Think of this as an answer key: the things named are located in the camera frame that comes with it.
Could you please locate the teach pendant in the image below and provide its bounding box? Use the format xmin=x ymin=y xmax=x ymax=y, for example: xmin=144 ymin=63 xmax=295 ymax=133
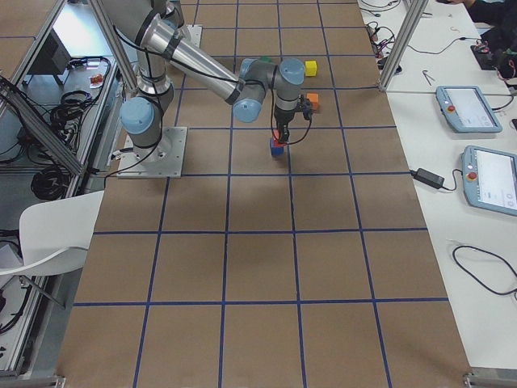
xmin=435 ymin=86 xmax=502 ymax=133
xmin=461 ymin=145 xmax=516 ymax=216

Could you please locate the black loose cable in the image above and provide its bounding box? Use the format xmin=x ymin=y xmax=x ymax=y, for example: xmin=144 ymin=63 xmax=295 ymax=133
xmin=452 ymin=244 xmax=517 ymax=296

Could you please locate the blue block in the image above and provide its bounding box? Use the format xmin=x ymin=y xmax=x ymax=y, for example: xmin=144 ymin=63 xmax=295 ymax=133
xmin=270 ymin=137 xmax=284 ymax=158

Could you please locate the black monitor box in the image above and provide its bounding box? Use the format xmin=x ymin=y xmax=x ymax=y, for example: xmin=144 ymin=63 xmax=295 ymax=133
xmin=27 ymin=29 xmax=72 ymax=85

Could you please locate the aluminium frame post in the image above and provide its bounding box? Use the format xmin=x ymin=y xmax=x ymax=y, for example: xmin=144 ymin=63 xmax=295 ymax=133
xmin=379 ymin=0 xmax=428 ymax=92

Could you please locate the black power adapter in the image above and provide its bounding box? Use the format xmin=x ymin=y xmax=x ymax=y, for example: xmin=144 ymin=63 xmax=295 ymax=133
xmin=410 ymin=168 xmax=444 ymax=189

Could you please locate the black cable bundle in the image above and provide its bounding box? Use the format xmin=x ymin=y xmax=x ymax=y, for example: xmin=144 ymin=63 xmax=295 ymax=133
xmin=50 ymin=91 xmax=93 ymax=141

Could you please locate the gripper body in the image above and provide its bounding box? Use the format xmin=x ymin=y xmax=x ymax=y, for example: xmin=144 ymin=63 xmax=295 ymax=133
xmin=273 ymin=105 xmax=300 ymax=132

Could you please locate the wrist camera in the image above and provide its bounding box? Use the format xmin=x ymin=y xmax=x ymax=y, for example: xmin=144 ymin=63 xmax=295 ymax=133
xmin=299 ymin=95 xmax=313 ymax=121

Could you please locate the orange block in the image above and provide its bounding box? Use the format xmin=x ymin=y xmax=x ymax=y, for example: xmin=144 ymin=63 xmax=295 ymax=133
xmin=306 ymin=93 xmax=320 ymax=112

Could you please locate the yellow block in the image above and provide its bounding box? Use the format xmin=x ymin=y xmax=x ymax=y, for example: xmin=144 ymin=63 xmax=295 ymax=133
xmin=305 ymin=60 xmax=318 ymax=77

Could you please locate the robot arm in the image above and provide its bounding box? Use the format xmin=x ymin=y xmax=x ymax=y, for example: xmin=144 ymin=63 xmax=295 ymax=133
xmin=103 ymin=1 xmax=313 ymax=155

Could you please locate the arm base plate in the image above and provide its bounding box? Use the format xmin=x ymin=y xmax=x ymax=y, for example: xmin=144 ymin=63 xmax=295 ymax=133
xmin=116 ymin=127 xmax=188 ymax=179
xmin=179 ymin=24 xmax=203 ymax=48

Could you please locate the upper teach pendant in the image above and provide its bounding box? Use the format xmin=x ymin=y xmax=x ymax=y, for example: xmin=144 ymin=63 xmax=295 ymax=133
xmin=435 ymin=86 xmax=502 ymax=133

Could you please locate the white chair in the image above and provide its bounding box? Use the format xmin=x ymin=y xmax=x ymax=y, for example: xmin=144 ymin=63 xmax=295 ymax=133
xmin=1 ymin=191 xmax=104 ymax=276

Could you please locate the lower teach pendant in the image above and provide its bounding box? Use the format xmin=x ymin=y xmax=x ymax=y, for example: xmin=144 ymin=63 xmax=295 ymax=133
xmin=461 ymin=145 xmax=516 ymax=216

